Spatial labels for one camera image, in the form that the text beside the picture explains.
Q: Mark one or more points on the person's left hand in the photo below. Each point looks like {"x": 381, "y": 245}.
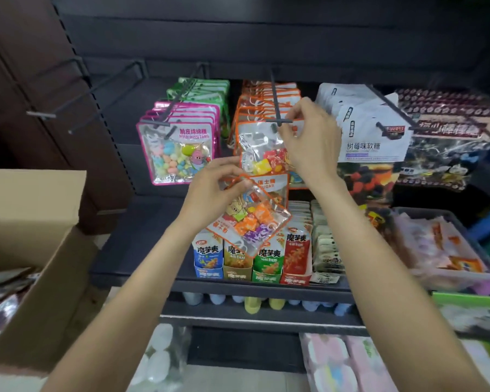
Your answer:
{"x": 206, "y": 195}

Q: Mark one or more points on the person's right hand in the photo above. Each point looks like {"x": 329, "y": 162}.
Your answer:
{"x": 316, "y": 142}

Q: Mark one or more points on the person's right thumb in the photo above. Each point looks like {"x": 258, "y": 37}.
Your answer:
{"x": 288, "y": 138}

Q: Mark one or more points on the person's left thumb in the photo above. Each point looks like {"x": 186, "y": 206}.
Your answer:
{"x": 237, "y": 186}

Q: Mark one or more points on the orange-trimmed clear candy bag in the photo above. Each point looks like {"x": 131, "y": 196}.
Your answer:
{"x": 261, "y": 146}
{"x": 255, "y": 224}

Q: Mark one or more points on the person's left forearm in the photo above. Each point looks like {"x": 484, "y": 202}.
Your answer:
{"x": 139, "y": 302}

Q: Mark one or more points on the person's right forearm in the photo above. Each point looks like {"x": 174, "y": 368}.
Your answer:
{"x": 384, "y": 293}

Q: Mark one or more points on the row of hanging orange packets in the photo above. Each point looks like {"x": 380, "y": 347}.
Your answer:
{"x": 257, "y": 97}

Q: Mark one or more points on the row of pink candy bags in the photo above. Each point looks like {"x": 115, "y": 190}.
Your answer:
{"x": 175, "y": 155}

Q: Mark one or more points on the blue snack display box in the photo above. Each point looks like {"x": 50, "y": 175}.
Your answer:
{"x": 207, "y": 259}

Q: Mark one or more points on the yellow snack display box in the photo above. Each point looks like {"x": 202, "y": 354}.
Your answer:
{"x": 237, "y": 265}

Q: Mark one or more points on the row of white gummy bags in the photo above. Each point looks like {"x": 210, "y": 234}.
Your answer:
{"x": 371, "y": 142}

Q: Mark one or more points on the green snack display box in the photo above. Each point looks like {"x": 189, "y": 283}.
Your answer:
{"x": 268, "y": 265}

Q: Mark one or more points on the red snack display box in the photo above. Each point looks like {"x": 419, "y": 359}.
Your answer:
{"x": 297, "y": 257}

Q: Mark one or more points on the row of green candy bags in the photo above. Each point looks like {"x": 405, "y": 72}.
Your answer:
{"x": 206, "y": 91}

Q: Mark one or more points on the black metal shelf unit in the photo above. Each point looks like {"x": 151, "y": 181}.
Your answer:
{"x": 155, "y": 240}

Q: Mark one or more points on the row of beige snack packets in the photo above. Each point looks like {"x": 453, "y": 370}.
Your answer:
{"x": 326, "y": 249}

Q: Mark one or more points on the row of pastel bottles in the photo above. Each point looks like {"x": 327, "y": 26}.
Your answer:
{"x": 253, "y": 304}

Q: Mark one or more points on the row of dark lollipop bags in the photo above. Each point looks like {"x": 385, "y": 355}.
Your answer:
{"x": 445, "y": 151}

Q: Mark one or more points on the black plastic basket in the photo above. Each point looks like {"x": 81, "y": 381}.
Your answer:
{"x": 428, "y": 212}

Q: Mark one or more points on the pile of pale snack packets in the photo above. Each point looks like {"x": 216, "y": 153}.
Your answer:
{"x": 441, "y": 249}

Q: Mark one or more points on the clear bag of white marshmallows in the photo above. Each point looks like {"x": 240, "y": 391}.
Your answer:
{"x": 159, "y": 359}

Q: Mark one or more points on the brown cardboard box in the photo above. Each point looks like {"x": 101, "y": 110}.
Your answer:
{"x": 36, "y": 224}

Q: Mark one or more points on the pink marshmallow bag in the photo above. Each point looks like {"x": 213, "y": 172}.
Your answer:
{"x": 343, "y": 363}

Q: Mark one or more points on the brown wooden cabinet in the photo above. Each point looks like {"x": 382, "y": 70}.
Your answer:
{"x": 32, "y": 77}

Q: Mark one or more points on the green-edged display box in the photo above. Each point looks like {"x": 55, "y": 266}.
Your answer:
{"x": 473, "y": 316}

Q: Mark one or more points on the silver foil packets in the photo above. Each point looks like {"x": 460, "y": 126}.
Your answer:
{"x": 2, "y": 298}

